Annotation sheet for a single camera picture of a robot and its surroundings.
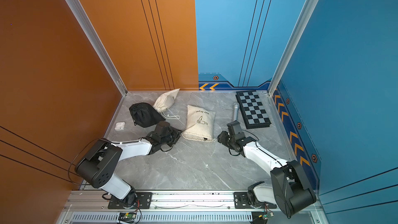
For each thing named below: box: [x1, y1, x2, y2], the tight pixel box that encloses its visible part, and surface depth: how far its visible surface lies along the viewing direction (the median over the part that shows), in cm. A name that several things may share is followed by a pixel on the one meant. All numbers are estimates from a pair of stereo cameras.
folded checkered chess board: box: [235, 90, 272, 130], surface depth 107 cm
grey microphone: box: [233, 101, 240, 122], surface depth 110 cm
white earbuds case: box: [114, 121, 126, 132], surface depth 102 cm
